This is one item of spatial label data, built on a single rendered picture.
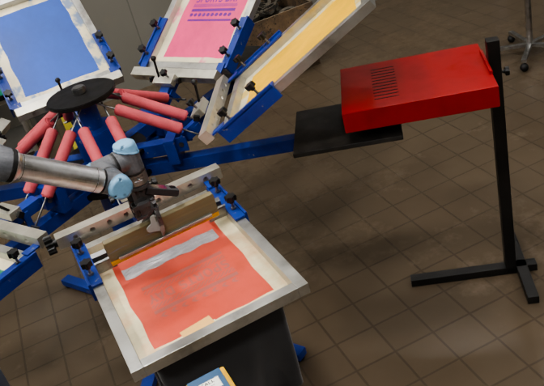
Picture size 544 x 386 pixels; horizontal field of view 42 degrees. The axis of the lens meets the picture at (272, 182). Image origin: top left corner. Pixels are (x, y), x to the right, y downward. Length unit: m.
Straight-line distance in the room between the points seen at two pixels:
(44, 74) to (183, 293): 1.99
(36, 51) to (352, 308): 2.19
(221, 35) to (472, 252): 1.70
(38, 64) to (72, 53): 0.19
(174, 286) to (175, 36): 1.83
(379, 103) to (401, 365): 1.16
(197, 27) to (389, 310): 1.75
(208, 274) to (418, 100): 1.08
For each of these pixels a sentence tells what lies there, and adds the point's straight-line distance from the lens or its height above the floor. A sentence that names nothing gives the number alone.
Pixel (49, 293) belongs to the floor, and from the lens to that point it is 4.49.
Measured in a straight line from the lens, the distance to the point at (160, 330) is 2.29.
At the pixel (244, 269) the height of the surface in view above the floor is 0.96.
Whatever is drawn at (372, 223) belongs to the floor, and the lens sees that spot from 4.13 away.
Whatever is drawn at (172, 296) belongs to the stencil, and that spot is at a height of 0.96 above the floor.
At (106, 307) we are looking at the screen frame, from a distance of 2.41.
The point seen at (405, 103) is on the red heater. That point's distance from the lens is 2.87.
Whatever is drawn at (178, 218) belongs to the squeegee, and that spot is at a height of 1.11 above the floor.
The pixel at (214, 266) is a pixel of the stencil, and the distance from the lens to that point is 2.46.
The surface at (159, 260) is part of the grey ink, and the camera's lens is 2.58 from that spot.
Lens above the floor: 2.36
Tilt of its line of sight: 30 degrees down
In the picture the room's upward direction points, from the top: 15 degrees counter-clockwise
